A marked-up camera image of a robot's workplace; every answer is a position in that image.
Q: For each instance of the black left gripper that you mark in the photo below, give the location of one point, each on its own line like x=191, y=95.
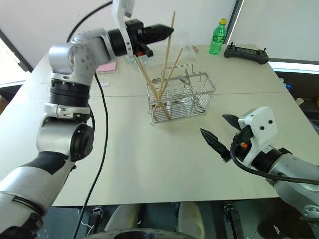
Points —
x=137, y=35

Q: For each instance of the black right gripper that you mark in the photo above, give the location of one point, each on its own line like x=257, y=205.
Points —
x=243, y=142

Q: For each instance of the wooden chopstick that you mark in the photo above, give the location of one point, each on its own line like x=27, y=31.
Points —
x=173, y=67
x=147, y=77
x=167, y=56

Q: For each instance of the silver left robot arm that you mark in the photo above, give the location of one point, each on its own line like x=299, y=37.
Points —
x=72, y=82

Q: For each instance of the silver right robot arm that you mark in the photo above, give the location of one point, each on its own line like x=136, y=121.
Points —
x=294, y=174

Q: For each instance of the pale blue sheet in plastic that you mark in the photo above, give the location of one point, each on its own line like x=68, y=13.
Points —
x=143, y=60

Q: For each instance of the clear crumpled plastic bag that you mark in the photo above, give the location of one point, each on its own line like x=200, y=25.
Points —
x=187, y=48

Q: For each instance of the small round tape roll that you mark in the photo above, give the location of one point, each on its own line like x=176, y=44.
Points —
x=195, y=49

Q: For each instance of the green plastic soda bottle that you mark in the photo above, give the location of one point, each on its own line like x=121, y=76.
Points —
x=218, y=37

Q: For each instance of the pink paper pack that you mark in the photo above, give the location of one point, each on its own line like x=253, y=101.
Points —
x=107, y=67

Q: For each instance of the small white label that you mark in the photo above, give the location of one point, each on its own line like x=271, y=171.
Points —
x=105, y=84

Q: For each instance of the small blue-capped bottle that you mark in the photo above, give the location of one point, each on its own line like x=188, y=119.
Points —
x=288, y=86

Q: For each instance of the black handheld remote controller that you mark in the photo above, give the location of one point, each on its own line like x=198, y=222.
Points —
x=245, y=52

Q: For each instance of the black table leg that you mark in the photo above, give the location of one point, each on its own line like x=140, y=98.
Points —
x=96, y=219
x=234, y=221

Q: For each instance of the white rounded shell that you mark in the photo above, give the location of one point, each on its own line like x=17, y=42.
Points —
x=193, y=219
x=123, y=216

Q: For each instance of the brown cardboard box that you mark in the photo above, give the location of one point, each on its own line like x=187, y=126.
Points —
x=2, y=104

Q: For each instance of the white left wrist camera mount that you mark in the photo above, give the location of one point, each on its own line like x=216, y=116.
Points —
x=122, y=22

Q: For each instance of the black window frame bar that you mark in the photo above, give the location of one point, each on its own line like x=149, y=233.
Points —
x=235, y=20

